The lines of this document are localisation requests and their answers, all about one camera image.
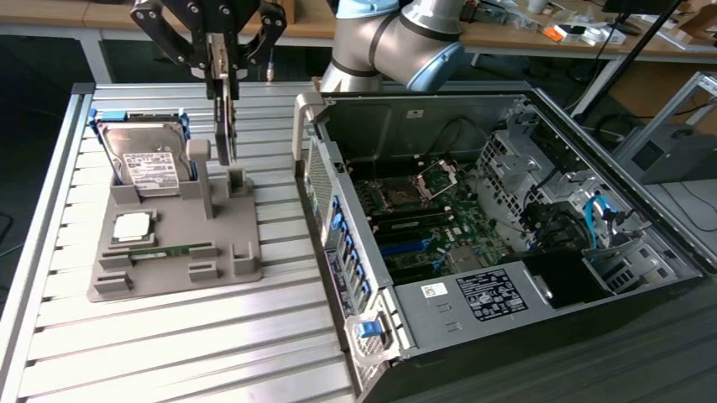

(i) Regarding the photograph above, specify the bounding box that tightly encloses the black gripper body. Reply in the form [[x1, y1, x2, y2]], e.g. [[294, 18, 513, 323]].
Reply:
[[166, 0, 261, 37]]

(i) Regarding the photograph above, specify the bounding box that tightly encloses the black Nvidia graphics card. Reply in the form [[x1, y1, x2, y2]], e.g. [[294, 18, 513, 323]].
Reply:
[[204, 33, 240, 167]]

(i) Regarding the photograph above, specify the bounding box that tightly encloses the wooden desk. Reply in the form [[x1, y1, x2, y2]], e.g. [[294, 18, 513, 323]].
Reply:
[[461, 0, 717, 106], [0, 0, 337, 83]]

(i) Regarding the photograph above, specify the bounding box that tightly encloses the hard disk in blue carrier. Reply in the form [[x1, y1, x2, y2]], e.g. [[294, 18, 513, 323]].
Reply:
[[86, 107, 194, 198]]

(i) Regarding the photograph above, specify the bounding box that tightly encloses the grey metal device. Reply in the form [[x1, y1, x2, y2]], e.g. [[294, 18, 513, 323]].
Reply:
[[472, 0, 508, 24]]

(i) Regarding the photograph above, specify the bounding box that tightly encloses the CPU socket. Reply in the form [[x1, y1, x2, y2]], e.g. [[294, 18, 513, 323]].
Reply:
[[379, 175, 432, 209]]

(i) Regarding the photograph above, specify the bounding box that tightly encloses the metal socket cover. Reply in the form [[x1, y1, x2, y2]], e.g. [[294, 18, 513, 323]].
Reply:
[[416, 158, 463, 198]]

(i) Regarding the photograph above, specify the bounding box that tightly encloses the grey plastic parts rack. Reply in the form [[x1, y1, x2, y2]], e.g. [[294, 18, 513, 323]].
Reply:
[[86, 138, 264, 304]]

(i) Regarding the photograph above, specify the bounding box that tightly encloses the silver CPU chip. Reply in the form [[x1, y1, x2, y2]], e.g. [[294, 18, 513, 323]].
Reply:
[[109, 212, 156, 244]]

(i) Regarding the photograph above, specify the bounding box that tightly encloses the black RAM slot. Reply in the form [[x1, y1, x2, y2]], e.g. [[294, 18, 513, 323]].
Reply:
[[368, 208, 453, 226], [375, 217, 455, 236]]

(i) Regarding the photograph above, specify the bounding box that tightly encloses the green RAM stick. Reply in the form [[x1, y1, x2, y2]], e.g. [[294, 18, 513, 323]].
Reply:
[[128, 246, 190, 258]]

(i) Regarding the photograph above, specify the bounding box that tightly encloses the perforated metal drive cage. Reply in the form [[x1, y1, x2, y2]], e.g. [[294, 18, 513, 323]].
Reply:
[[475, 125, 560, 223]]

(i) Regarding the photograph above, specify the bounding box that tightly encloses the orange and black box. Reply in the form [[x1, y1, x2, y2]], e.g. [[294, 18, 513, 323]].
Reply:
[[541, 23, 587, 43]]

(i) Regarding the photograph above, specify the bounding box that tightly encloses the green motherboard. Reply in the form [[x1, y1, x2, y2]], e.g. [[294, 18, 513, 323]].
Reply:
[[349, 167, 516, 286]]

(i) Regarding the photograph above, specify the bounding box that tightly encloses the blue expansion slot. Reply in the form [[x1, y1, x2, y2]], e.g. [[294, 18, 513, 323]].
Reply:
[[379, 238, 429, 255]]

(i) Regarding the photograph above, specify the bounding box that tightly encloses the white tape roll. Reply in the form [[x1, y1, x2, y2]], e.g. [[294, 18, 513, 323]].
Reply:
[[580, 23, 626, 47]]

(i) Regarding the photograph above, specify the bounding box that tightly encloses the black expansion slot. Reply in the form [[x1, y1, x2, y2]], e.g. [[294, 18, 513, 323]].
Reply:
[[385, 251, 443, 283]]

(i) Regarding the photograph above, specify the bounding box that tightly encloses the black monitor stand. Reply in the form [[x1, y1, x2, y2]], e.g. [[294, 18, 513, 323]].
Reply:
[[602, 0, 643, 34]]

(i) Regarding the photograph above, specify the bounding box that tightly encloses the grey chipset heatsink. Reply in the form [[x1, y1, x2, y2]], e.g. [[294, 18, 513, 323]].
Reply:
[[447, 246, 488, 274]]

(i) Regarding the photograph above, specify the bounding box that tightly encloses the black stand pole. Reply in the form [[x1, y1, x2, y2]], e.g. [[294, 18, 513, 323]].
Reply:
[[569, 0, 687, 123]]

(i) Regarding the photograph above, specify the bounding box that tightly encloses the grey power supply unit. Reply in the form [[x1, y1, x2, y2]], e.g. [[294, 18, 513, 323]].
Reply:
[[391, 262, 555, 349]]

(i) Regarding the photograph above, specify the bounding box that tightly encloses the folded brown cardboard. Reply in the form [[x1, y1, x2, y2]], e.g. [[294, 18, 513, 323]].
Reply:
[[676, 3, 717, 41]]

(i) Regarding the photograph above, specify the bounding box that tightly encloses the grey computer tower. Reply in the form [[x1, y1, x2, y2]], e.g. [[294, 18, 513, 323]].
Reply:
[[612, 121, 717, 186]]

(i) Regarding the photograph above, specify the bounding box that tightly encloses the grey disk bay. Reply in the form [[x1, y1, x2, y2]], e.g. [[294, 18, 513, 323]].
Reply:
[[580, 237, 672, 295]]

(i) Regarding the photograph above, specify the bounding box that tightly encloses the open black PC case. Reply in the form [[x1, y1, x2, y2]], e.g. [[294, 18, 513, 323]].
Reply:
[[290, 79, 717, 403]]

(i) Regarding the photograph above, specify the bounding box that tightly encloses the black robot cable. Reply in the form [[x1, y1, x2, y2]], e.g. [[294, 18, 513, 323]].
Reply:
[[261, 24, 281, 83]]

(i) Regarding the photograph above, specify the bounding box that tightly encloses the black looped wire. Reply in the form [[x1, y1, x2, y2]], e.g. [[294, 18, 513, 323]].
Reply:
[[429, 116, 488, 156]]

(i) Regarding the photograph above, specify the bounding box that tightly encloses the light blue wire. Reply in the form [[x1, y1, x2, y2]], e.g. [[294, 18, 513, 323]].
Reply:
[[580, 191, 620, 249]]

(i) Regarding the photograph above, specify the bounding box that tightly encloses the aluminium profile frame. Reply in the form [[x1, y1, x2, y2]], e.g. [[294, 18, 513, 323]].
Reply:
[[648, 70, 717, 127]]

